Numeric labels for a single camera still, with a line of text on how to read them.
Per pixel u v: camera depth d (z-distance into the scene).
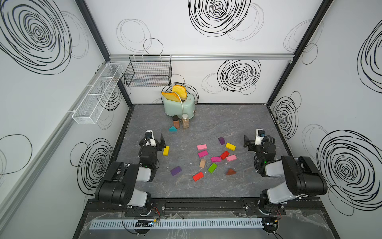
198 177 0.84
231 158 0.91
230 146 0.96
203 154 0.93
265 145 0.74
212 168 0.87
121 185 0.44
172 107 0.99
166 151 0.93
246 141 0.83
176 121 0.99
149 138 0.74
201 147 0.95
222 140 0.99
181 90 1.01
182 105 0.99
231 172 0.85
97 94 0.72
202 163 0.89
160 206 0.74
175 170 0.87
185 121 0.99
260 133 0.77
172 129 1.03
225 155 0.91
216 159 0.89
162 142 0.82
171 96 1.01
